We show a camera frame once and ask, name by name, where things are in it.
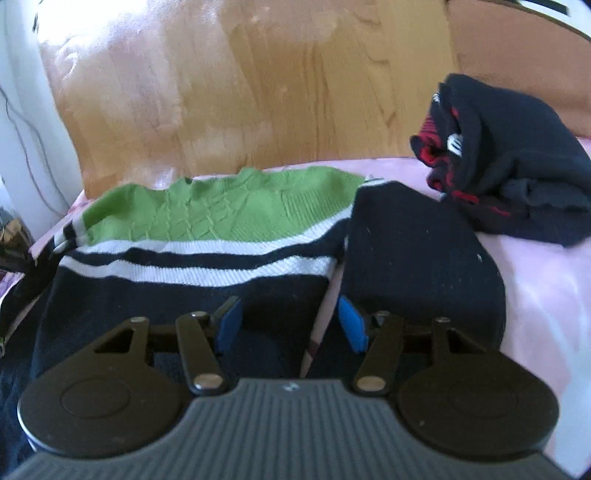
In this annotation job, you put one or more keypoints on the pink printed bed sheet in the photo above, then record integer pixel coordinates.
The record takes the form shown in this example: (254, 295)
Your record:
(535, 286)

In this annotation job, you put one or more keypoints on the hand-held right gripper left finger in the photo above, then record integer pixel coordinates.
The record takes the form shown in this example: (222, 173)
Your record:
(227, 328)

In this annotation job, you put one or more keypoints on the green navy striped knit sweater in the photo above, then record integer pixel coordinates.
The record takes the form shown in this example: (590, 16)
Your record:
(198, 217)

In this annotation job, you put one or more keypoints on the wooden headboard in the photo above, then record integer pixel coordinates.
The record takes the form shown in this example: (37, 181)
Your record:
(258, 87)

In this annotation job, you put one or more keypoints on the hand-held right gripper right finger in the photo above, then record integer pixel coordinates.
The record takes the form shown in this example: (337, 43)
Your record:
(352, 325)

